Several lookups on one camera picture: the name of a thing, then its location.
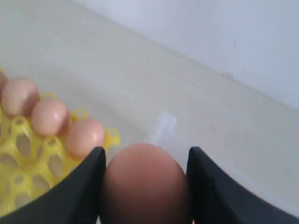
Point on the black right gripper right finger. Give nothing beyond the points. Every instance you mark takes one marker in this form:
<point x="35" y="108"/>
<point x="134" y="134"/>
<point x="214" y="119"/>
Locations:
<point x="219" y="199"/>

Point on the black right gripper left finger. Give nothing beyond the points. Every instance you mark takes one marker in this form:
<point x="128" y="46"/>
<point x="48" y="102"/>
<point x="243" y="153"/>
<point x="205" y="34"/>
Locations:
<point x="75" y="200"/>

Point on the brown egg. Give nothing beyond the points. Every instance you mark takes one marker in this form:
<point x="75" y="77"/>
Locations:
<point x="19" y="97"/>
<point x="50" y="117"/>
<point x="3" y="81"/>
<point x="144" y="184"/>
<point x="83" y="136"/>

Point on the clear plastic bin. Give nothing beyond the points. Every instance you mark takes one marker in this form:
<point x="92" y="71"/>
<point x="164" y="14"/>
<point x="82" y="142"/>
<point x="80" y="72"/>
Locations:
<point x="163" y="135"/>

